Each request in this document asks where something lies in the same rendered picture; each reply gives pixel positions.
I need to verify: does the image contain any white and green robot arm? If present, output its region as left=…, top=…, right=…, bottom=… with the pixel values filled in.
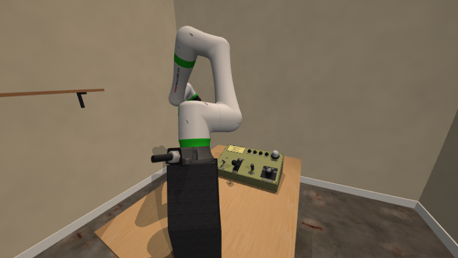
left=151, top=26, right=242, bottom=165

